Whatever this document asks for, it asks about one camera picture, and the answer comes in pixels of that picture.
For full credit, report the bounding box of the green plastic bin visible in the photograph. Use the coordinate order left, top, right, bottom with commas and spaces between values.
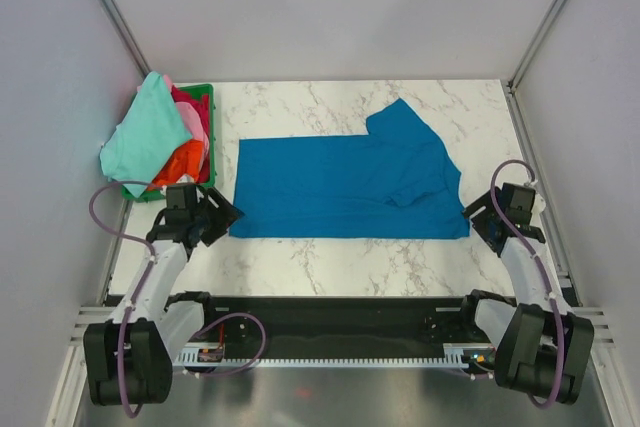
122, 83, 217, 203

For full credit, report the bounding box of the teal t shirt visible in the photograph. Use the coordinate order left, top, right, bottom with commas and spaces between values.
99, 71, 192, 199

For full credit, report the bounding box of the blue t shirt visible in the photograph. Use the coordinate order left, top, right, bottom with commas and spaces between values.
230, 99, 470, 240

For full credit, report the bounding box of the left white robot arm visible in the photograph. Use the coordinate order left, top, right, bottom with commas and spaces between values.
83, 183, 243, 418

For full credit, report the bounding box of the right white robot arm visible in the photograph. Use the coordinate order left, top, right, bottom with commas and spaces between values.
457, 183, 594, 405

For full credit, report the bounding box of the orange t shirt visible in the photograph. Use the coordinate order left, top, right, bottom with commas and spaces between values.
152, 139, 205, 186

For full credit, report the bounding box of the pink t shirt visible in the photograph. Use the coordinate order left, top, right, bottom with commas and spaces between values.
162, 75, 209, 150

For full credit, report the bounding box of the dark red t shirt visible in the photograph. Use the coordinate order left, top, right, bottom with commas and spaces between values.
171, 86, 213, 183

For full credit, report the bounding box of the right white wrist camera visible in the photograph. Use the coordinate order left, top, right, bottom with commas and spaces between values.
525, 180, 546, 216

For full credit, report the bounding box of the right aluminium frame post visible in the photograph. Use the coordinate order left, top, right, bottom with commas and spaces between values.
507, 0, 599, 93

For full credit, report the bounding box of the aluminium frame post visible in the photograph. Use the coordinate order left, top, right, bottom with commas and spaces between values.
98, 0, 151, 81
507, 0, 599, 93

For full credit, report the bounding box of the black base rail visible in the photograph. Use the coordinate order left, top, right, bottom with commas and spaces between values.
170, 292, 489, 358

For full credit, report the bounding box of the aluminium front rail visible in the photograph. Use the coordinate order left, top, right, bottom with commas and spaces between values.
69, 306, 614, 347

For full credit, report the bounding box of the white slotted cable duct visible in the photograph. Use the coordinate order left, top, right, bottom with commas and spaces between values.
173, 343, 495, 369

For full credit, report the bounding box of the left aluminium frame post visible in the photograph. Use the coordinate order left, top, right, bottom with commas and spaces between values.
98, 0, 151, 81

